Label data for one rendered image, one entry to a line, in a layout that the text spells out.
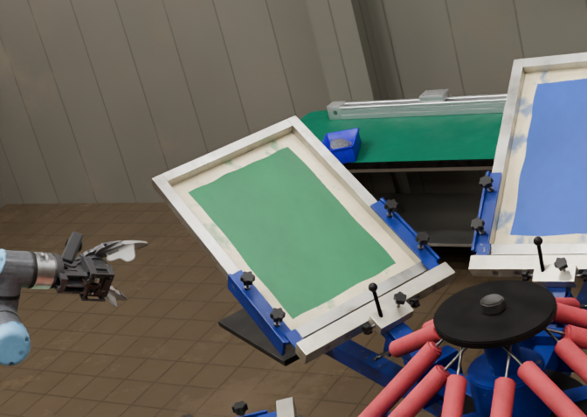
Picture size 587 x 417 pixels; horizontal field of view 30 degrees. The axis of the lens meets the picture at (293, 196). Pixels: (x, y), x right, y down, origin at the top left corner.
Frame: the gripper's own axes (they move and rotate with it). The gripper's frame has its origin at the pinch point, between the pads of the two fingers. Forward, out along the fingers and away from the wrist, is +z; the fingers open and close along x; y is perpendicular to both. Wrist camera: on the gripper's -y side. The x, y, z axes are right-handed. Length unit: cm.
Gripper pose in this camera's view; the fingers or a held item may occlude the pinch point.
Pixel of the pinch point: (136, 269)
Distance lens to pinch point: 240.3
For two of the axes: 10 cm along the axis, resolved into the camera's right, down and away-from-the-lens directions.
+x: 3.7, -8.3, -4.2
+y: 4.2, 5.5, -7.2
